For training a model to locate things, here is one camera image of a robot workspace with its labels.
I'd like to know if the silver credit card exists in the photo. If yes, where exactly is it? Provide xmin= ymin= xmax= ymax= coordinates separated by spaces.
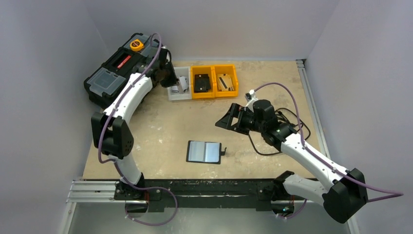
xmin=179 ymin=76 xmax=189 ymax=92

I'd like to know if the black leather card holder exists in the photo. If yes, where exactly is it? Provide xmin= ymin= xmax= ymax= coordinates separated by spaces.
xmin=186 ymin=140 xmax=227 ymax=164

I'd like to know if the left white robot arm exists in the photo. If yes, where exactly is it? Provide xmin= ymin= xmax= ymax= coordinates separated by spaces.
xmin=91 ymin=46 xmax=178 ymax=199

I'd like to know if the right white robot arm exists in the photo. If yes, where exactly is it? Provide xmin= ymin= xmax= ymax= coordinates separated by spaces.
xmin=215 ymin=99 xmax=368 ymax=223

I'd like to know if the silver credit cards stack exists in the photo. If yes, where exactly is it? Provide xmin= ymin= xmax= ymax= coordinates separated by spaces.
xmin=170 ymin=85 xmax=188 ymax=94

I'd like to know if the gold credit cards stack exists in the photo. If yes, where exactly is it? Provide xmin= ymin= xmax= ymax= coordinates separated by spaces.
xmin=217 ymin=74 xmax=234 ymax=91

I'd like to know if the white plastic bin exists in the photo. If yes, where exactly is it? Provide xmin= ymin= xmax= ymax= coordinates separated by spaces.
xmin=168 ymin=66 xmax=192 ymax=101

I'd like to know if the yellow tape measure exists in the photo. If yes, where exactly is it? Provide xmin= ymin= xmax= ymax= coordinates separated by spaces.
xmin=130 ymin=39 xmax=145 ymax=52

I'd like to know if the middle yellow plastic bin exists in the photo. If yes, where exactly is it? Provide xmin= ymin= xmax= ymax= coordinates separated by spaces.
xmin=190 ymin=65 xmax=216 ymax=99

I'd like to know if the yellow plastic bin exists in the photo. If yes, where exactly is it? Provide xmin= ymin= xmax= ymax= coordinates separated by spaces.
xmin=213 ymin=64 xmax=239 ymax=98
xmin=190 ymin=65 xmax=216 ymax=99

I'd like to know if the right yellow plastic bin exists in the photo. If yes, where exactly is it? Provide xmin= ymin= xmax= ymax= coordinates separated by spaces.
xmin=213 ymin=64 xmax=239 ymax=98

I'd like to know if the black plastic toolbox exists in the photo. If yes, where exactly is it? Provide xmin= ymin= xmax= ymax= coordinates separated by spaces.
xmin=84 ymin=33 xmax=165 ymax=110

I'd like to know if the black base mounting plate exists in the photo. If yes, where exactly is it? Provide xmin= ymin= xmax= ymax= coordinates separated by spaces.
xmin=114 ymin=178 xmax=298 ymax=215

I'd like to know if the black cable on table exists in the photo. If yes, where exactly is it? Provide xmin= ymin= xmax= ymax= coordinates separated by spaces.
xmin=247 ymin=108 xmax=312 ymax=156

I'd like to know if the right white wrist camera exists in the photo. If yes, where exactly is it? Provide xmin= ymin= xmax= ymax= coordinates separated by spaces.
xmin=245 ymin=89 xmax=258 ymax=112

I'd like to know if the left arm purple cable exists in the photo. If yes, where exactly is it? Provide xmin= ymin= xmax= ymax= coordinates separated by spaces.
xmin=97 ymin=33 xmax=163 ymax=181

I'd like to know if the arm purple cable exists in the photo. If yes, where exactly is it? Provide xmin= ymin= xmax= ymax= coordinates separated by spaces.
xmin=253 ymin=82 xmax=404 ymax=203
xmin=97 ymin=33 xmax=163 ymax=181

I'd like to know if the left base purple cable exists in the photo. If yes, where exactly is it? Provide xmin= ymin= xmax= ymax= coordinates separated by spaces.
xmin=124 ymin=187 xmax=179 ymax=227

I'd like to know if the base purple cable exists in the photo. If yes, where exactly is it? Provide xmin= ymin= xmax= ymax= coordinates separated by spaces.
xmin=124 ymin=187 xmax=179 ymax=227
xmin=275 ymin=195 xmax=308 ymax=220

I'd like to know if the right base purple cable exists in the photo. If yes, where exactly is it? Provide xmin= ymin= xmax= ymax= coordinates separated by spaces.
xmin=275 ymin=195 xmax=308 ymax=220

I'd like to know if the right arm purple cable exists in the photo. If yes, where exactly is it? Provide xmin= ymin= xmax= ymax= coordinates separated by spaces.
xmin=253 ymin=82 xmax=404 ymax=203

